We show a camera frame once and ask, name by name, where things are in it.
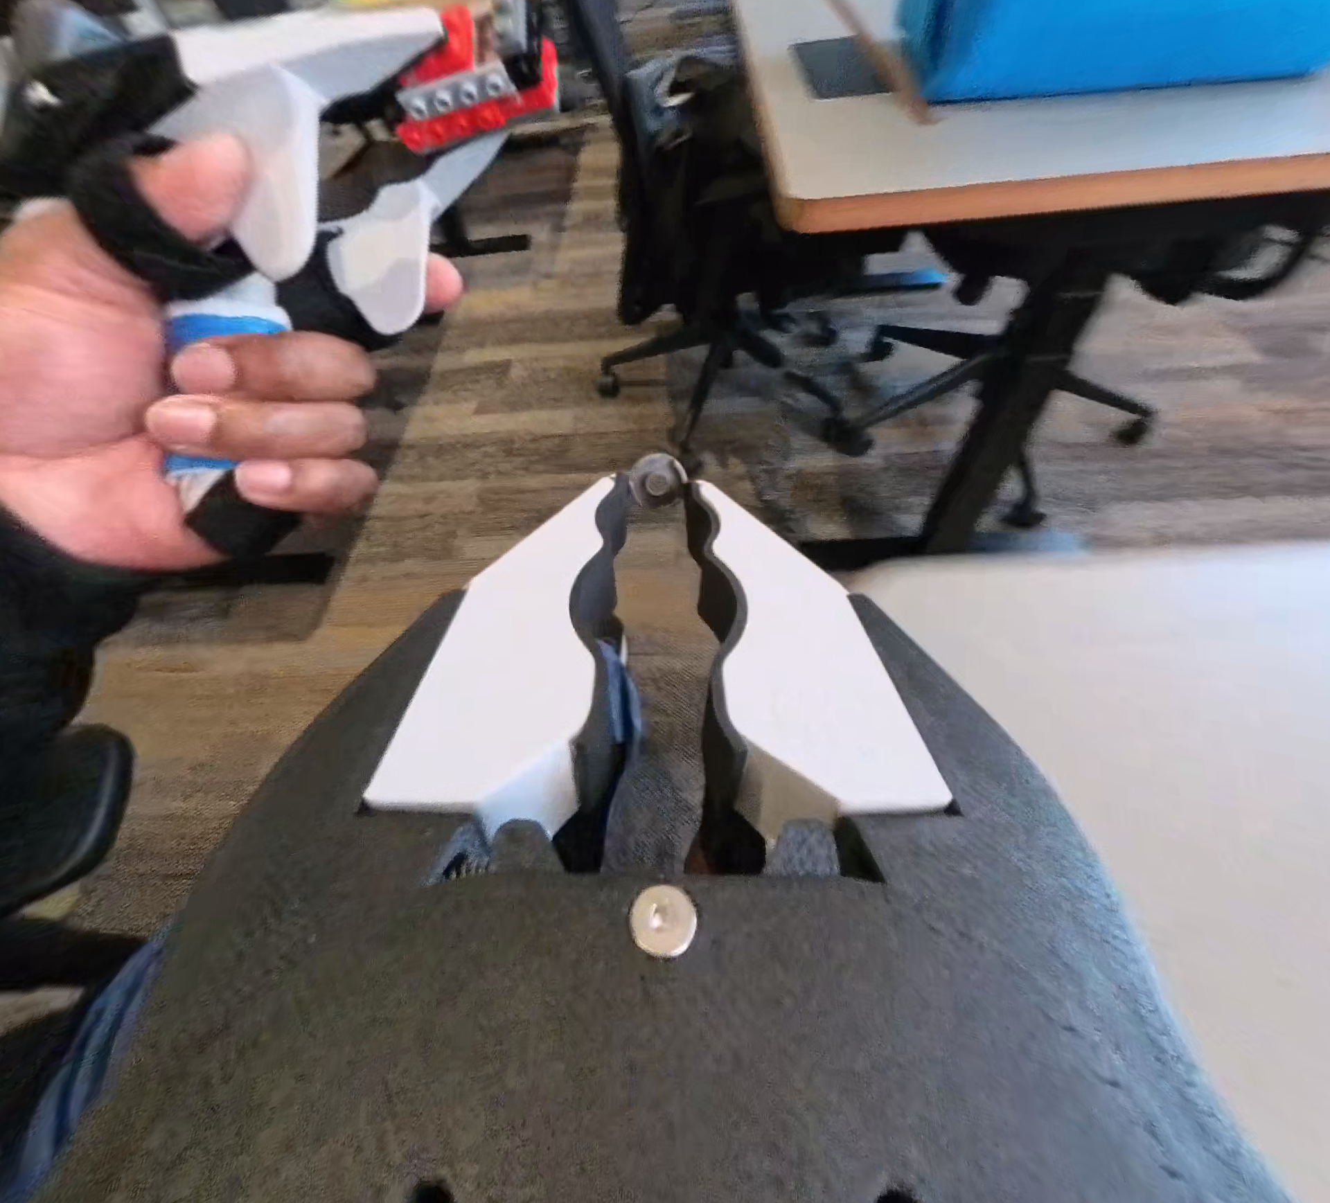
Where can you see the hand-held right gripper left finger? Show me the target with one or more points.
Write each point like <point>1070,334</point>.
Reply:
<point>487,683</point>

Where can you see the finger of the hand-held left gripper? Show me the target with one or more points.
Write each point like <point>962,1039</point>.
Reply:
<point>455,174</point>
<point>313,62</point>

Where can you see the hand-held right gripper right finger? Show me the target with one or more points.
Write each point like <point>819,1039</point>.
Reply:
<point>822,695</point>

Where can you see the red and grey brick assembly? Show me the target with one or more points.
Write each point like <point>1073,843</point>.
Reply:
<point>467,90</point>

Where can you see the small metal screw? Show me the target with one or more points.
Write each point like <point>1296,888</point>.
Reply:
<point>658,480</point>

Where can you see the person's left forearm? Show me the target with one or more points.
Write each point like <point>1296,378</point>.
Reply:
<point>52,643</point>

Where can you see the black desk mat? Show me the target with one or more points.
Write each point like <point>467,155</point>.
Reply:
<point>835,66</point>

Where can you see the white desk with wooden edge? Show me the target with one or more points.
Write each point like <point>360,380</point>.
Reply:
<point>1040,154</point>

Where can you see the person's left hand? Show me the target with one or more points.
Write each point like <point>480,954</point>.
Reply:
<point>72,371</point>

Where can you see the black office chair with jacket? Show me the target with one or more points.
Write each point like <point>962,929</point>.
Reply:
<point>694,204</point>

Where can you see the thin wooden stick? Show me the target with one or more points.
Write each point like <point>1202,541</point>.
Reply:
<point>874,43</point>

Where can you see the black chair armrest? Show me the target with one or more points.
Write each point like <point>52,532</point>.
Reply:
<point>62,810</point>

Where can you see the person's leg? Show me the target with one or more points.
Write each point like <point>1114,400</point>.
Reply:
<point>94,1068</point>

